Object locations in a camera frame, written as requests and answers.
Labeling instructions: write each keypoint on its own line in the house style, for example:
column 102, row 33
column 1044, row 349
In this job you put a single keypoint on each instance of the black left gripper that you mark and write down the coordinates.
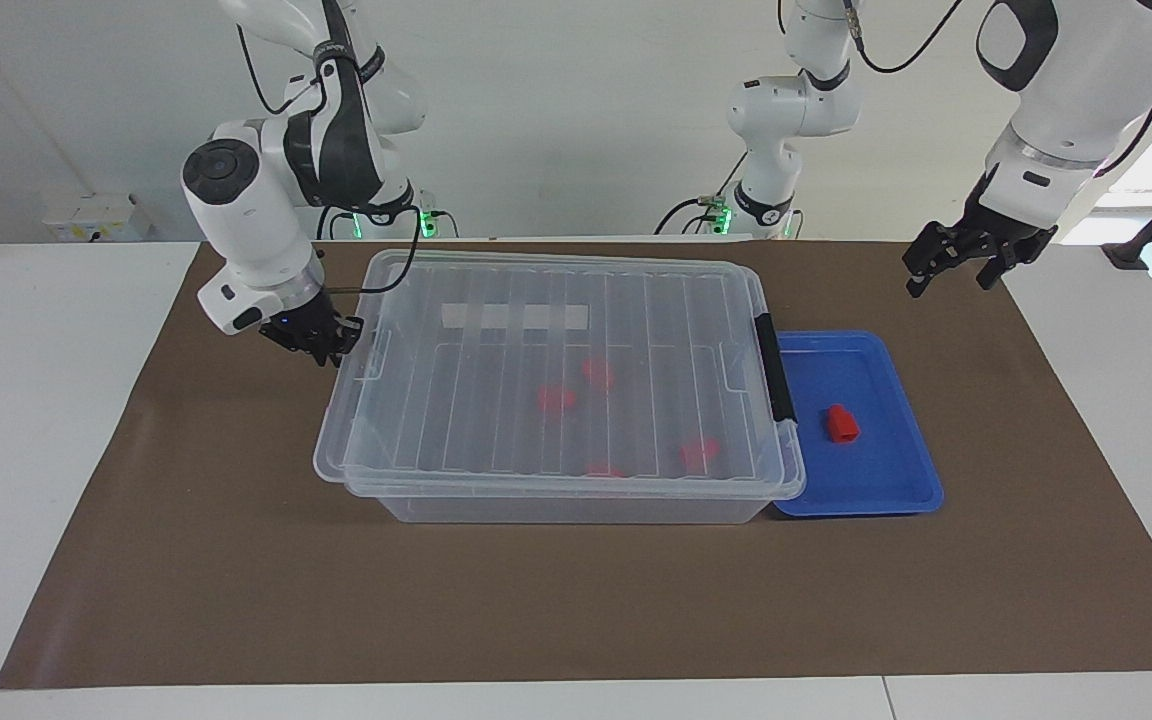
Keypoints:
column 1006, row 228

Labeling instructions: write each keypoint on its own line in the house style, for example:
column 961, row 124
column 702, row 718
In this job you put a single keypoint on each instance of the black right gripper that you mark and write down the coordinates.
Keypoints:
column 301, row 328

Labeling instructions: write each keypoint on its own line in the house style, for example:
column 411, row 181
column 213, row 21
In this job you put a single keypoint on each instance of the red block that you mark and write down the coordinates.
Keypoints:
column 556, row 399
column 843, row 424
column 604, row 469
column 699, row 453
column 596, row 373

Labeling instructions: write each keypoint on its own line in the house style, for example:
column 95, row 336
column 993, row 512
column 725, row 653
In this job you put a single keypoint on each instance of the clear ribbed plastic lid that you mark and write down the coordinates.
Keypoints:
column 636, row 430

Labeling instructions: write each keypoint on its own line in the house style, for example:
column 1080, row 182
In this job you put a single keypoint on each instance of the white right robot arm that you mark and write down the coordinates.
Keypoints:
column 246, row 220

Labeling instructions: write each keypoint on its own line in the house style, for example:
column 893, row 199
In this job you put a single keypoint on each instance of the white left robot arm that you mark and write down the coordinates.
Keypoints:
column 1076, row 90

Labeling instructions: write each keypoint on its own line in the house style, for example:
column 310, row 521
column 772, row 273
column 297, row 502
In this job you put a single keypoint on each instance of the blue plastic tray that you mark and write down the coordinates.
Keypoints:
column 876, row 480

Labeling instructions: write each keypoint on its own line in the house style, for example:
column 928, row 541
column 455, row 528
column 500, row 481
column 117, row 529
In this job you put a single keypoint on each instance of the clear plastic storage box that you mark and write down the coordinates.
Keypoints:
column 576, row 510

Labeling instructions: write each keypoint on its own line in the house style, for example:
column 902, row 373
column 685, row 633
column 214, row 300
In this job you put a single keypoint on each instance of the white paper label strip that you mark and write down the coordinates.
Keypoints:
column 466, row 316

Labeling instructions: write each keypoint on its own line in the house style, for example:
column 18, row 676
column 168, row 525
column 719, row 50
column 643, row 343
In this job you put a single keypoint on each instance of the brown table mat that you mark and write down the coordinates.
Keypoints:
column 576, row 600

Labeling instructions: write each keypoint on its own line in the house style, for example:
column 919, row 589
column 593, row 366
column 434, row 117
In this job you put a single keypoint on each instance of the white wall socket box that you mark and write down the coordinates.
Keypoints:
column 96, row 218

